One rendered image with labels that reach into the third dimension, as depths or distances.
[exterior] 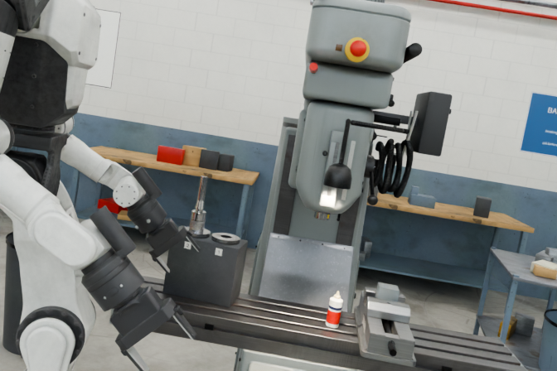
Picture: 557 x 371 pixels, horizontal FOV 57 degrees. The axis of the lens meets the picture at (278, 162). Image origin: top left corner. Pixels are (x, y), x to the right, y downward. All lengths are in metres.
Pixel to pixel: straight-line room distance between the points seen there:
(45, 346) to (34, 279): 0.14
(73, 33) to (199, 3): 4.90
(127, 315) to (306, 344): 0.73
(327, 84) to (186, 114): 4.54
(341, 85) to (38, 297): 0.90
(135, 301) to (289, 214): 1.07
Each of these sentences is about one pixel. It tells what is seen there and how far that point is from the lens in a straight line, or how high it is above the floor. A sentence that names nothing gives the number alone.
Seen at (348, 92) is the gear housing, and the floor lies 1.66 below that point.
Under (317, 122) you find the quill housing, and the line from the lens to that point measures 1.47.
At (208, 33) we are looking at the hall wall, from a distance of 5.92.
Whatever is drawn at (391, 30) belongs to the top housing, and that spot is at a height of 1.82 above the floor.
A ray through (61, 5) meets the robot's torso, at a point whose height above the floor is 1.71.
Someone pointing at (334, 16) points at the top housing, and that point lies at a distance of 1.36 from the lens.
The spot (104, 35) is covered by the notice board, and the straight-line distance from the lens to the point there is 6.24.
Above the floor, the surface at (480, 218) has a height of 0.88.
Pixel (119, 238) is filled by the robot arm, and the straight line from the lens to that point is 0.97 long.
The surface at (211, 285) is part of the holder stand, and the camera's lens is 1.64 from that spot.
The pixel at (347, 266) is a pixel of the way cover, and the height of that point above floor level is 1.06.
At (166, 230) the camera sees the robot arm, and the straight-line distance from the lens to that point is 1.49.
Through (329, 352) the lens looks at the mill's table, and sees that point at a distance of 1.59.
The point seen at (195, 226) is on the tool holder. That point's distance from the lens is 1.65.
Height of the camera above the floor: 1.58
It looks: 6 degrees down
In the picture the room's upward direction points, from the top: 9 degrees clockwise
